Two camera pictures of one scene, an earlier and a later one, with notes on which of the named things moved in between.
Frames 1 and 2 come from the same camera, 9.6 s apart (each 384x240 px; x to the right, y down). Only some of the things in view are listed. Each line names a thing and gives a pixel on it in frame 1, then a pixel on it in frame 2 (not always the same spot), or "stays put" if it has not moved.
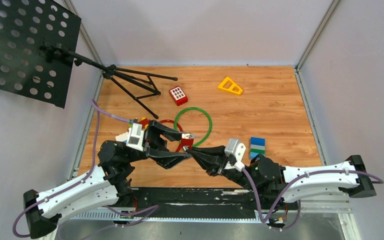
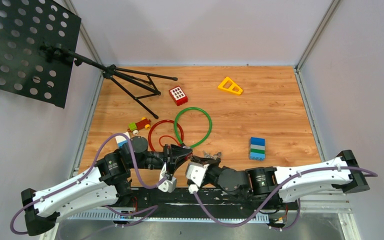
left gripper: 167,159 → 173,154
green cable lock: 211,125 stays put
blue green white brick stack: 257,146 stays put
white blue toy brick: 123,137 stays put
